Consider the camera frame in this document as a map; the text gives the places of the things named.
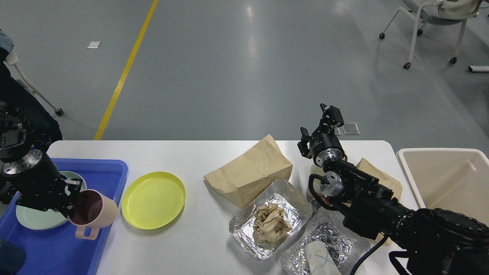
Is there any teal mug yellow inside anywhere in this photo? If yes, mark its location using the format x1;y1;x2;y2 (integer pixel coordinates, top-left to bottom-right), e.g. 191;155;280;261
0;239;26;275

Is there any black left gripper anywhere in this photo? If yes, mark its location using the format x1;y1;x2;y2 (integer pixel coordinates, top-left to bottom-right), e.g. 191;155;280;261
2;150;84;218

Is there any beige plastic bin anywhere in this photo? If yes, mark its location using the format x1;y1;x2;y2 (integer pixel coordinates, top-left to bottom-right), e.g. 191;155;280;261
397;148;489;224

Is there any small brown paper bag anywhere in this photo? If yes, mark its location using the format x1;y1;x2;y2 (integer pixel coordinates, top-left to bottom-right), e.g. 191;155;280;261
356;157;403;246

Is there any yellow plastic plate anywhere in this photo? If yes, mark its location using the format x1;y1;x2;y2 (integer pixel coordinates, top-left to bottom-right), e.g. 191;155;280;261
121;171;186;230

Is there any foil tray with cup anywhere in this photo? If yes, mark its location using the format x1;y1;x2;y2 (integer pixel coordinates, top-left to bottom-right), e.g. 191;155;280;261
280;209;371;275

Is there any grey bar on floor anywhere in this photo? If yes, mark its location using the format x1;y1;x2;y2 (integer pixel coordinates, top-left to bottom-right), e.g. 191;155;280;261
468;65;489;73

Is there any white cup behind arm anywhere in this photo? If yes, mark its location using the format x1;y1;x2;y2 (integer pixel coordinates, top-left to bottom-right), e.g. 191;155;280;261
306;163;327;203

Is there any large brown paper bag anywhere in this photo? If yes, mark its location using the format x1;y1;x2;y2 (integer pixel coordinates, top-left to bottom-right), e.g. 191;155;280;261
203;134;293;209

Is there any blue plastic tray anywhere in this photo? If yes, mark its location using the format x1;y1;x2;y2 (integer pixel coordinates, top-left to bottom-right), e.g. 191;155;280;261
0;158;128;275

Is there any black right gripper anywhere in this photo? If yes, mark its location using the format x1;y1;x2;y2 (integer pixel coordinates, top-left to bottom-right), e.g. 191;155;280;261
298;103;346;168

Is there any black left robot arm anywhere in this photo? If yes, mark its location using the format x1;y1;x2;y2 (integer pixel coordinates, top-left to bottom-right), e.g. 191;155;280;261
1;102;83;218

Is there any crumpled brown paper ball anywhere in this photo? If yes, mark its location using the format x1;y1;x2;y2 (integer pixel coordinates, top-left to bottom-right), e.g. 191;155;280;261
252;202;292;245

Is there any pale green plate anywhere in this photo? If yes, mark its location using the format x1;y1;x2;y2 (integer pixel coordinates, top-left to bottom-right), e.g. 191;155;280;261
16;171;87;231

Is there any seated person in dark clothes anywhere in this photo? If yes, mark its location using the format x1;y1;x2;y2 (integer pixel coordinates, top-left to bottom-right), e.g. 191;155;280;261
0;30;63;205

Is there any white wheeled chair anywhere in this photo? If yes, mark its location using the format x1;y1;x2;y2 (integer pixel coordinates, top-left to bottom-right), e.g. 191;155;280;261
379;0;482;70

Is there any white paper cup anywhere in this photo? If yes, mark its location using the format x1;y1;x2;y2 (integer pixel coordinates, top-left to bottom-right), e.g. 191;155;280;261
304;241;341;275

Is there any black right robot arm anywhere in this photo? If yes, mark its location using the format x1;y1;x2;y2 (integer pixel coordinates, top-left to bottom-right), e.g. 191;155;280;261
298;104;489;275

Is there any foil tray with paper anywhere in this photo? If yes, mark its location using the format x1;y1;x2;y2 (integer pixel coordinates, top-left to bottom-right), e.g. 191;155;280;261
229;179;313;261

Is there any pink mug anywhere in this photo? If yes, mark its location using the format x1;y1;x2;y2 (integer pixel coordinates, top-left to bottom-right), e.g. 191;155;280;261
68;189;118;240

